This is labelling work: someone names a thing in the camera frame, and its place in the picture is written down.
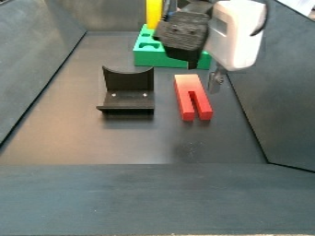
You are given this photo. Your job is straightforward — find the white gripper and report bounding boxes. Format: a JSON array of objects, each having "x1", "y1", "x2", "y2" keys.
[{"x1": 204, "y1": 0, "x2": 267, "y2": 94}]

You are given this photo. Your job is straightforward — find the red double-square forked block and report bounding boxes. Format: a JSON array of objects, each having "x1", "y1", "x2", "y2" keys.
[{"x1": 175, "y1": 74, "x2": 212, "y2": 122}]

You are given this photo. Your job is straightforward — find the green shape sorter board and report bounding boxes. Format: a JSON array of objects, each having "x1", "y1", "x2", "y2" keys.
[{"x1": 132, "y1": 23, "x2": 212, "y2": 71}]

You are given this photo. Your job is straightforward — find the black curved stand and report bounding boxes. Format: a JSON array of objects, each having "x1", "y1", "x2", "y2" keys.
[{"x1": 96, "y1": 66, "x2": 155, "y2": 112}]

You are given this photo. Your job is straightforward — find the yellow rectangular block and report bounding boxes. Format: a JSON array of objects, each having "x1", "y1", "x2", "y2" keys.
[{"x1": 146, "y1": 0, "x2": 163, "y2": 30}]

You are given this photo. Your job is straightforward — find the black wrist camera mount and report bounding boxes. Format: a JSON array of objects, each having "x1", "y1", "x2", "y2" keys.
[{"x1": 152, "y1": 11, "x2": 211, "y2": 69}]

